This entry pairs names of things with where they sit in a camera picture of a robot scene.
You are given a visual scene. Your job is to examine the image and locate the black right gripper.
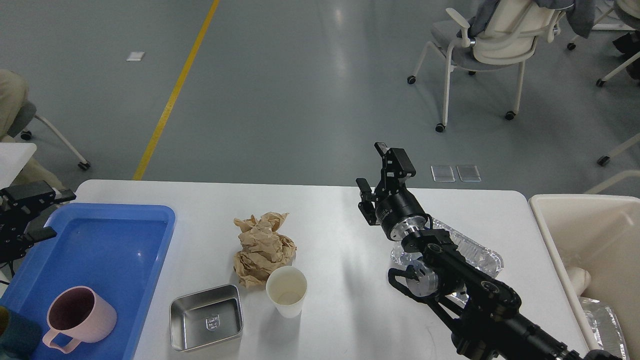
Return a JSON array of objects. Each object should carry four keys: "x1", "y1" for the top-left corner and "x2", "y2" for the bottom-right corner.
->
[{"x1": 356, "y1": 142, "x2": 428, "y2": 242}]

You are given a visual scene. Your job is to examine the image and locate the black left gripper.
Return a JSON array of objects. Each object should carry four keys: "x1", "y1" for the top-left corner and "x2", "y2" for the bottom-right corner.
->
[{"x1": 0, "y1": 180, "x2": 77, "y2": 264}]

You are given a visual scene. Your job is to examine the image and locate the pink plastic mug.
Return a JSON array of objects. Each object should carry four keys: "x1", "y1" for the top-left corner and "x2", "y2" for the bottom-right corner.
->
[{"x1": 42, "y1": 285, "x2": 118, "y2": 354}]

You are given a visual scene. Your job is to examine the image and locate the stainless steel rectangular tray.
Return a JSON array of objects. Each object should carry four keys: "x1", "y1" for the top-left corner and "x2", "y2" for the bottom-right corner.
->
[{"x1": 169, "y1": 284, "x2": 244, "y2": 353}]

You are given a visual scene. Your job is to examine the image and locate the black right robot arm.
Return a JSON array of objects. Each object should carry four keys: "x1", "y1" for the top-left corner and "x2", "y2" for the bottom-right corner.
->
[{"x1": 356, "y1": 142, "x2": 581, "y2": 360}]

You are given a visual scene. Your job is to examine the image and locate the white side table left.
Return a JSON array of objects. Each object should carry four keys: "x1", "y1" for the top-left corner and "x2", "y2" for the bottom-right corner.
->
[{"x1": 0, "y1": 142, "x2": 37, "y2": 189}]

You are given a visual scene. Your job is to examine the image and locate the grey chair left edge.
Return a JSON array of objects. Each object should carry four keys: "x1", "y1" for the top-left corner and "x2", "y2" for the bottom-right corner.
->
[{"x1": 6, "y1": 100, "x2": 92, "y2": 172}]

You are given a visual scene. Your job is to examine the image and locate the floor outlet plate right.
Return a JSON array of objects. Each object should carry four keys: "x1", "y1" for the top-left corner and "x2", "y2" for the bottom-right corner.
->
[{"x1": 455, "y1": 164, "x2": 482, "y2": 182}]

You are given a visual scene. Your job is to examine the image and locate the blue plastic tray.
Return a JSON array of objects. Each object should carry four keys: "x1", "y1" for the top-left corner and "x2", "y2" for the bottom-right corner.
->
[{"x1": 1, "y1": 203, "x2": 176, "y2": 360}]

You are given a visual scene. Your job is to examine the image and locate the person in beige trousers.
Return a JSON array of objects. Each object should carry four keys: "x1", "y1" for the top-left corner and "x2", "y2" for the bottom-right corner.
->
[{"x1": 0, "y1": 69, "x2": 67, "y2": 191}]

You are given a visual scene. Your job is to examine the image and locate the teal object bottom left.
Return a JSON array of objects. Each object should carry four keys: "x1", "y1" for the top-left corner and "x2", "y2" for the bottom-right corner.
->
[{"x1": 0, "y1": 306, "x2": 42, "y2": 360}]

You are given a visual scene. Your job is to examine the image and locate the crumpled brown paper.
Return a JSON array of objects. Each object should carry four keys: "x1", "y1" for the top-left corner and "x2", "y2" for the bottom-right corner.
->
[{"x1": 233, "y1": 212, "x2": 297, "y2": 289}]

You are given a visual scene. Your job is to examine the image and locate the white paper cup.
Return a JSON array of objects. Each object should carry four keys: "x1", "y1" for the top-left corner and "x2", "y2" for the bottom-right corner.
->
[{"x1": 265, "y1": 266, "x2": 308, "y2": 319}]

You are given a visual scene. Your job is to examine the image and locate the crumpled aluminium foil container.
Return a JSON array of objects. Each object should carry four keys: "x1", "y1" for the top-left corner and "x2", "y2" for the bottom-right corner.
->
[{"x1": 390, "y1": 219, "x2": 504, "y2": 297}]

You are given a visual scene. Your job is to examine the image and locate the white floor marker tile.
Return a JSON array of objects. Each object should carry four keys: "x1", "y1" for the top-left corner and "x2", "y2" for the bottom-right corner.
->
[{"x1": 126, "y1": 51, "x2": 146, "y2": 62}]

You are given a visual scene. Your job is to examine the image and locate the white office chair grey seat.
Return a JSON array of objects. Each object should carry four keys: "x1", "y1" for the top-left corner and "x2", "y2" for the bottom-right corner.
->
[{"x1": 407, "y1": 0, "x2": 571, "y2": 133}]

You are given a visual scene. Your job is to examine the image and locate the beige plastic bin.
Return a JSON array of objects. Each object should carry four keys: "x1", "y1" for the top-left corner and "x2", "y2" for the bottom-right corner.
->
[{"x1": 529, "y1": 194, "x2": 640, "y2": 360}]

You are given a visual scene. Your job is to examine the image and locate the white chair base right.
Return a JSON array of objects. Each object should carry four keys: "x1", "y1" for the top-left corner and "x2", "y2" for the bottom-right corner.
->
[{"x1": 566, "y1": 0, "x2": 640, "y2": 195}]

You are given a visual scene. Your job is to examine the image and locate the grey jacket on chair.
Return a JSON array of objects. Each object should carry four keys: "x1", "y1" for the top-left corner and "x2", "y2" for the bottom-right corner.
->
[{"x1": 467, "y1": 0, "x2": 595, "y2": 39}]

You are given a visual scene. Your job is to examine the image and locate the foil piece in bin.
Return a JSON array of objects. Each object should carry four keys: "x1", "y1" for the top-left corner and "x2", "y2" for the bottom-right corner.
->
[{"x1": 579, "y1": 296, "x2": 629, "y2": 360}]

